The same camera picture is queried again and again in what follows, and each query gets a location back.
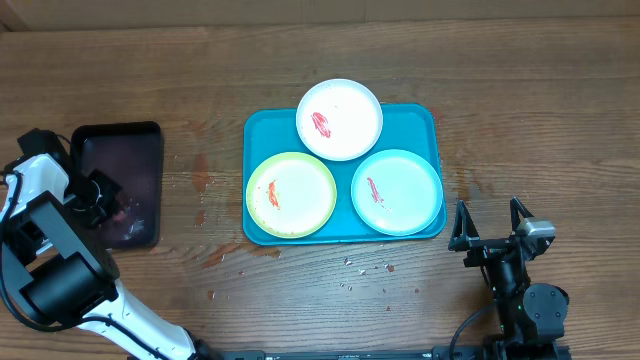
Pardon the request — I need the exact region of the white plate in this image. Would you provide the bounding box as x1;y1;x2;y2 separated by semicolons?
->
296;79;384;161

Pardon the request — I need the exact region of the blue plastic serving tray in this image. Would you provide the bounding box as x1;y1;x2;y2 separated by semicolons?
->
242;103;442;246

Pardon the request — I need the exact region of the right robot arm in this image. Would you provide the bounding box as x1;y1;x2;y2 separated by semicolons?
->
446;197;571;359

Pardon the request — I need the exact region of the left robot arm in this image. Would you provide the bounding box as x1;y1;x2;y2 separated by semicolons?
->
1;128;213;359

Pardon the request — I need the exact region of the yellow-green plate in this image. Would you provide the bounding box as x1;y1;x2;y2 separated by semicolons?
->
245;152;337;239

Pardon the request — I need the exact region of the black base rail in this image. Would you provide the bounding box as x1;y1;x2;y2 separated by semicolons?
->
199;344;572;360

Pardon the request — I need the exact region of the green and pink sponge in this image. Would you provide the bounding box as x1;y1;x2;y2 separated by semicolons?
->
112;207;129;223

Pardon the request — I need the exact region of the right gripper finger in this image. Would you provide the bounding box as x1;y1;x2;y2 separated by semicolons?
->
510;197;533;231
448;200;480;251

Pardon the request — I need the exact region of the light blue plate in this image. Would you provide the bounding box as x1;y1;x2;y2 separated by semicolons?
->
351;149;444;238

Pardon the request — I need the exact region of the black water tray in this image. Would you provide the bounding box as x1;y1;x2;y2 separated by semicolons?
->
71;121;164;249

